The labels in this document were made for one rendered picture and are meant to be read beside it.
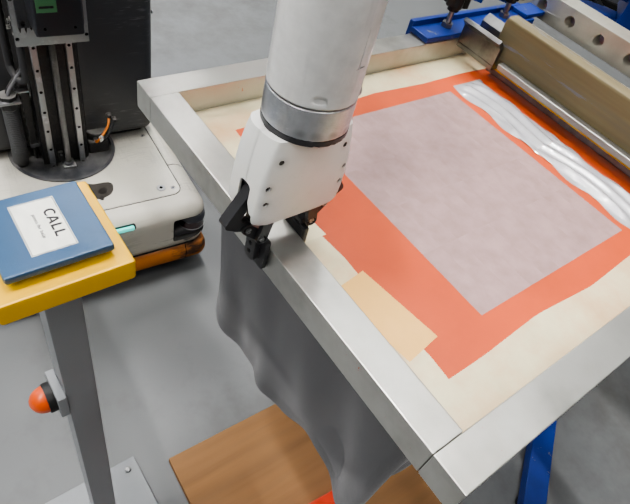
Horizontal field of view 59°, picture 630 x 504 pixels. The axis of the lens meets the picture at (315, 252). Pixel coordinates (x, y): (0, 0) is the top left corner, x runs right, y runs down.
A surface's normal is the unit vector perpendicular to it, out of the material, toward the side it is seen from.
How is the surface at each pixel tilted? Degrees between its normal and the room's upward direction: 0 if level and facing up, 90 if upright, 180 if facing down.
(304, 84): 90
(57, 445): 0
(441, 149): 0
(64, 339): 90
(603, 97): 90
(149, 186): 0
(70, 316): 90
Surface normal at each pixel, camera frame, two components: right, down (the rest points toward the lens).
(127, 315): 0.21, -0.66
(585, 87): -0.79, 0.33
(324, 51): -0.05, 0.74
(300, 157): 0.50, 0.70
